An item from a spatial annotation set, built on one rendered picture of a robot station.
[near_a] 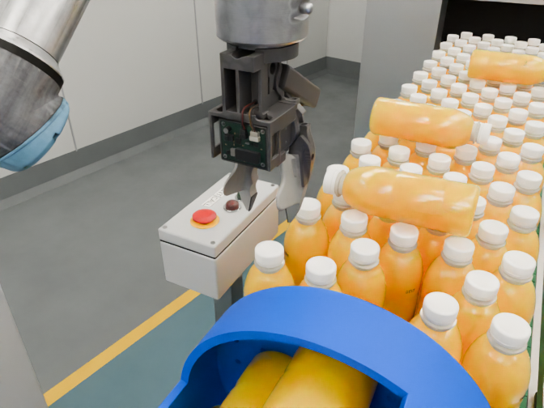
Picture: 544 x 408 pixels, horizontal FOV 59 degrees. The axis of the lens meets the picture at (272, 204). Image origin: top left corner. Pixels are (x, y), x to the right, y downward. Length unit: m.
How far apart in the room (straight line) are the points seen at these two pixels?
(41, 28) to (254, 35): 0.48
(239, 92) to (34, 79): 0.43
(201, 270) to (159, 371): 1.28
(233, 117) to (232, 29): 0.08
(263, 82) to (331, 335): 0.24
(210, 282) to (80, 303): 1.66
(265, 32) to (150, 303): 1.89
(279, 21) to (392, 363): 0.30
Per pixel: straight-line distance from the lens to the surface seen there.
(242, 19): 0.45
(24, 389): 1.02
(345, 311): 0.38
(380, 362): 0.36
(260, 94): 0.47
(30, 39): 0.85
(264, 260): 0.63
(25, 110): 0.82
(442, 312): 0.58
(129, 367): 2.02
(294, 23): 0.46
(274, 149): 0.48
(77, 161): 3.42
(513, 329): 0.59
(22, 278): 2.59
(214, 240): 0.68
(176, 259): 0.73
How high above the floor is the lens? 1.50
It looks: 32 degrees down
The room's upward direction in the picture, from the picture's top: straight up
